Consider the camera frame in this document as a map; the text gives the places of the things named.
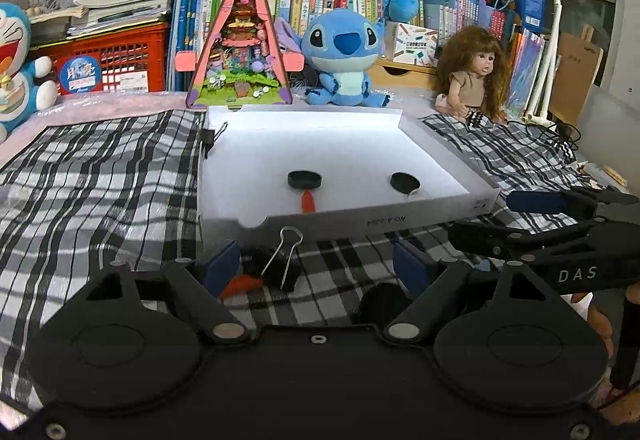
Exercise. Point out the clear dome black capsule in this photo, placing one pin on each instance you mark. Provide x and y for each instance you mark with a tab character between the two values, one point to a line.
404	183

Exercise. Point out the wooden drawer box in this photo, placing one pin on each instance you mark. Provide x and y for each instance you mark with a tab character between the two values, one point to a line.
386	74

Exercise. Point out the person's right hand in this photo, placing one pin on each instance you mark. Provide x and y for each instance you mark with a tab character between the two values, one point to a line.
603	311

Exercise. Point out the brown haired baby doll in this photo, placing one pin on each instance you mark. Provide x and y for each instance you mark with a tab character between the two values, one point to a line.
473	76

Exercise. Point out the white cardboard box tray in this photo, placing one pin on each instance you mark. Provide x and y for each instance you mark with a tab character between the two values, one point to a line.
243	191

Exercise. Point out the pink triangular miniature house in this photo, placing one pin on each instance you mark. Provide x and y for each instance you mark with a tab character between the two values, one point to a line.
241	61

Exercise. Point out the black clip on box edge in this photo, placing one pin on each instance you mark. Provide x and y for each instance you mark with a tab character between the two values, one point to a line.
208	138

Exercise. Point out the red plastic peg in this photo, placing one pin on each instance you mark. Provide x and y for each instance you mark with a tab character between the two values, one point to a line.
307	202
241	285

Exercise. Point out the Doraemon plush toy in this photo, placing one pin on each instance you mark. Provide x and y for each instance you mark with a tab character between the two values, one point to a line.
21	96

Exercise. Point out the red plastic crate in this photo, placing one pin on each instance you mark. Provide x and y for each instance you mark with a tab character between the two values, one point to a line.
131	59

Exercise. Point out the black round cap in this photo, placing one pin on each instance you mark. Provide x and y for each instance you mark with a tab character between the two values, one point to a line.
380	305
304	180

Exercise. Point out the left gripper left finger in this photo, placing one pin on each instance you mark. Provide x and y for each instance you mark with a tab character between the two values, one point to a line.
197	286

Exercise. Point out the black binder clip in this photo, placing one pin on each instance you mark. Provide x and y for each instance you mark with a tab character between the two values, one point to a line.
276	266

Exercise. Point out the Stitch plush toy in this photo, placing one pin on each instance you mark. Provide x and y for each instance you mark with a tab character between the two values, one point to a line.
341	46

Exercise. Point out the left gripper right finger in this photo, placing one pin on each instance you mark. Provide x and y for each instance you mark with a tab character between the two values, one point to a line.
432	286

